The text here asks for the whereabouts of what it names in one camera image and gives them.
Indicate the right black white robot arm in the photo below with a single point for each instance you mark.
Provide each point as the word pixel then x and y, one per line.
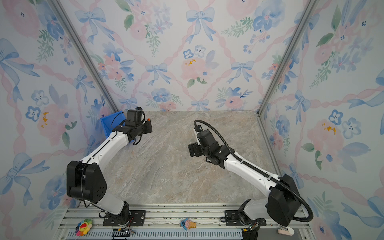
pixel 280 202

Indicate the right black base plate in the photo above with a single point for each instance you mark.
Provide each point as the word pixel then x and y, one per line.
pixel 234 218

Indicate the colourful flower toy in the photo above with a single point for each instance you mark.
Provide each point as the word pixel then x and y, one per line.
pixel 83 227

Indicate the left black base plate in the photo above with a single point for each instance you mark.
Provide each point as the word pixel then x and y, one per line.
pixel 137 220

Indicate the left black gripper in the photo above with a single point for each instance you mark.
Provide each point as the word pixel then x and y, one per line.
pixel 149 129

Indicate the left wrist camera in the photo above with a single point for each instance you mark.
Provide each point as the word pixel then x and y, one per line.
pixel 136 116

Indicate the white pink stapler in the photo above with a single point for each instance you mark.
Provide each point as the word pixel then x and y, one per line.
pixel 287 231

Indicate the blue plastic bin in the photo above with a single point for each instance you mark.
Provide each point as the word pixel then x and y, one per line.
pixel 112 123

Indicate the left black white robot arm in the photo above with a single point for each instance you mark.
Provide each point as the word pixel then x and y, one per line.
pixel 85 179

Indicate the orange black screwdriver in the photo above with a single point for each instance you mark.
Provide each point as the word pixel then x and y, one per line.
pixel 148 128

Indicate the aluminium rail frame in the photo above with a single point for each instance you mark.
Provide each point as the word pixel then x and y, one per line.
pixel 176 222

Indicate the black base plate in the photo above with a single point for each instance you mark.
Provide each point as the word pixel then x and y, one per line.
pixel 234 218
pixel 137 220

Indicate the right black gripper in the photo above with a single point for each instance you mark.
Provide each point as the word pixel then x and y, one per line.
pixel 194 147

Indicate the ice cream cone toy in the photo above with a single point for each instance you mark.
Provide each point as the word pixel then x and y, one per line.
pixel 187 224

